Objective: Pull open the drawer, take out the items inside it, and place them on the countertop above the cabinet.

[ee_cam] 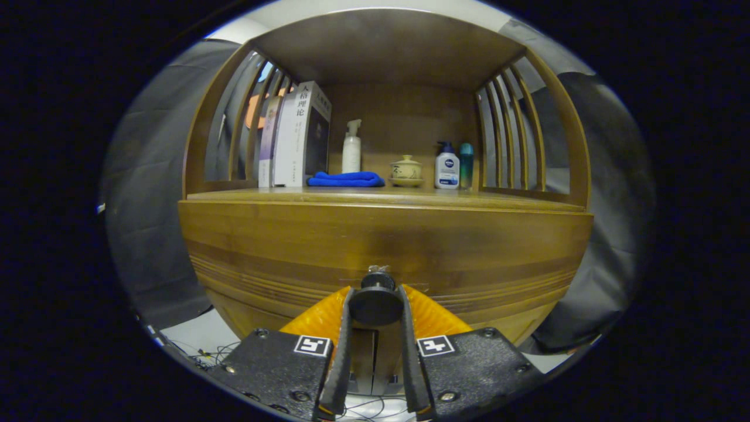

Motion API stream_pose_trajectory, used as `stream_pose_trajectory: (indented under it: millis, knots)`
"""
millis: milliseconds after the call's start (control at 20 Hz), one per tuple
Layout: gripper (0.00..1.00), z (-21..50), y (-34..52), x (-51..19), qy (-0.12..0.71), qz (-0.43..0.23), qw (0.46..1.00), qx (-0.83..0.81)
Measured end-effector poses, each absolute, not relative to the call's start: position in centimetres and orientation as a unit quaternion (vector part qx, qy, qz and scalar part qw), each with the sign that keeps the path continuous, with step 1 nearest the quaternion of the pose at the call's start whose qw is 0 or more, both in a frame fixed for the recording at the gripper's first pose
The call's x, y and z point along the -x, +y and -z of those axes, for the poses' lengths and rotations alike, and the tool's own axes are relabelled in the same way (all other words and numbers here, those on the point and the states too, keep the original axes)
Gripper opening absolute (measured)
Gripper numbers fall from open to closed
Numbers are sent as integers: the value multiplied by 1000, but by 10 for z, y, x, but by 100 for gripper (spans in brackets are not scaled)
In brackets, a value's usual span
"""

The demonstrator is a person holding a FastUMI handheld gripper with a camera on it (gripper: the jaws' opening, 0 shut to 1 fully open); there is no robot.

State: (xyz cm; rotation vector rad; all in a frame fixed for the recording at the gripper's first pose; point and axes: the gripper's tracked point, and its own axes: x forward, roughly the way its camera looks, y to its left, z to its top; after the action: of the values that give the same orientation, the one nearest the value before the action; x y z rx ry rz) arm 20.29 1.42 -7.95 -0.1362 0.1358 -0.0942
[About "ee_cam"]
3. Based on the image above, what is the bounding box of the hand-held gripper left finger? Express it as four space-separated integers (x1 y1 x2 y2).
208 285 355 421

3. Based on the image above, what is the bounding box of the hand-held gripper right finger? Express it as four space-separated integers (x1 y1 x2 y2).
398 284 546 421

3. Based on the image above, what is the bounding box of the black round drawer knob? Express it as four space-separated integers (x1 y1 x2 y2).
349 265 405 327

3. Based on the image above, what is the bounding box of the wooden drawer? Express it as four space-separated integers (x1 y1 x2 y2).
178 199 594 346

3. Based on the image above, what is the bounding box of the wooden countertop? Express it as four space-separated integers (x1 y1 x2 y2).
186 186 587 213

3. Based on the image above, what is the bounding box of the wooden cabinet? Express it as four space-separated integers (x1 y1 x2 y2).
178 7 594 396

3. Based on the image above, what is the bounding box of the blue folded cloth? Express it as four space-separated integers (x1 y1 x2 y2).
306 171 386 188

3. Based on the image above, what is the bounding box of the beige lidded ceramic teacup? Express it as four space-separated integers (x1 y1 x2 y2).
390 155 423 180

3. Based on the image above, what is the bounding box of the white lotion bottle blue cap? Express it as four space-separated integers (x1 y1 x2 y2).
434 141 461 190

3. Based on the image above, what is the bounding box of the teal bottle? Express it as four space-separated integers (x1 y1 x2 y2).
459 143 475 189

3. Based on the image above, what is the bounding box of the white spray bottle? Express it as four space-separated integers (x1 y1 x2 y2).
342 119 363 174

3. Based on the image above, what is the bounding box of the thick white book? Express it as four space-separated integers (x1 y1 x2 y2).
273 81 332 188

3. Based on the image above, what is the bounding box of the thin purple white book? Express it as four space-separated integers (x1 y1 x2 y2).
258 96 283 188

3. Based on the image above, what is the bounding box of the black backdrop cloth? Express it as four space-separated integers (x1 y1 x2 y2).
100 18 657 355

